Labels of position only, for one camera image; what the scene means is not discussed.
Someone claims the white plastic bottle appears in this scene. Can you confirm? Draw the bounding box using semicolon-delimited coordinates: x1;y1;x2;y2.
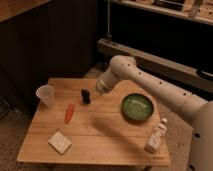
145;118;168;154

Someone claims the wooden shelf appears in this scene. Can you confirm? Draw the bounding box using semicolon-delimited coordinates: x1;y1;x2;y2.
111;0;213;26

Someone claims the green bowl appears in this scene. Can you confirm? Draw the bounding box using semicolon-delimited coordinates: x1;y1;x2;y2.
121;93;154;121

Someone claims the orange carrot toy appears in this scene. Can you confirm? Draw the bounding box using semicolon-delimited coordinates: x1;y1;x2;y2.
65;104;74;124

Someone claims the clear plastic cup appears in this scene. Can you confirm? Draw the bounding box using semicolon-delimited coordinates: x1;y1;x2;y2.
36;85;55;107

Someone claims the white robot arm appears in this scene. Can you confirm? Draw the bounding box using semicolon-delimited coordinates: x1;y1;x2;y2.
95;55;213;171

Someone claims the wooden table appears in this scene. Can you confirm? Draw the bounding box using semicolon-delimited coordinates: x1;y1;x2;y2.
17;78;171;166

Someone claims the metal pole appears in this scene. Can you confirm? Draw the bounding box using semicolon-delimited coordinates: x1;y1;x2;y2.
106;0;111;42

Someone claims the beige sponge block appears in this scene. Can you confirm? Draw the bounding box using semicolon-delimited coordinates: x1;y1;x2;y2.
48;131;72;155

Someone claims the wooden bench beam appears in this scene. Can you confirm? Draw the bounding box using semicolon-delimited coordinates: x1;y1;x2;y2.
97;39;213;93

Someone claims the black eraser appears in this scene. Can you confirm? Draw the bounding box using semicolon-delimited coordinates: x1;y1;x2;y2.
81;89;91;104

